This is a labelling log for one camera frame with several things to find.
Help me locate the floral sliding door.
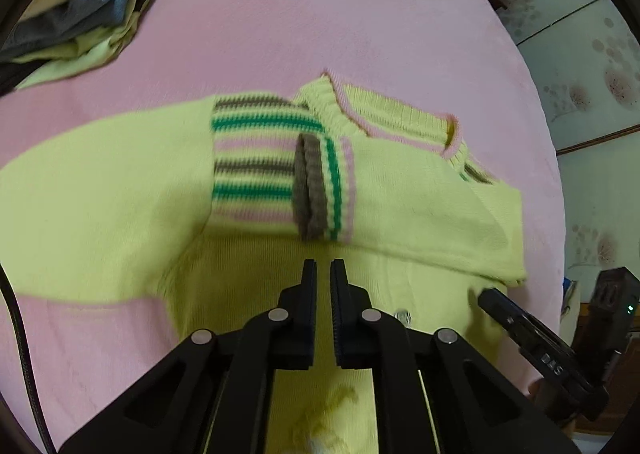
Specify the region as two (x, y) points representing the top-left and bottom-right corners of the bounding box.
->
(440, 0), (640, 285)

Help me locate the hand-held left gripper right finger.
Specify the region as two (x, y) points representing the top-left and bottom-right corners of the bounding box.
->
(330, 259), (582, 454)

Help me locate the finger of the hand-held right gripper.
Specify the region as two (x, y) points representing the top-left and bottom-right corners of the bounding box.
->
(477, 288), (576, 377)

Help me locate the pink fleece blanket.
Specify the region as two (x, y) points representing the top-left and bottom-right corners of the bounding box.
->
(0, 0), (567, 454)

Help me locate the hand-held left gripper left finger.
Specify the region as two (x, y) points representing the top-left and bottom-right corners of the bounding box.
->
(59, 259), (318, 454)

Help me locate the black cable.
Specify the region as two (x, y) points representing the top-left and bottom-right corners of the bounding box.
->
(0, 265), (57, 454)

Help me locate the pile of folded clothes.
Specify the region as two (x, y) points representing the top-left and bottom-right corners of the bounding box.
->
(14, 0), (217, 91)

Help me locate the black cloth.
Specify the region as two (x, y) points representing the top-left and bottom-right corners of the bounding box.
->
(0, 0), (193, 97)

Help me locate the yellow striped knit sweater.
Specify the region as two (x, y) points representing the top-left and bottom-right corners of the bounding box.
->
(0, 75), (530, 454)

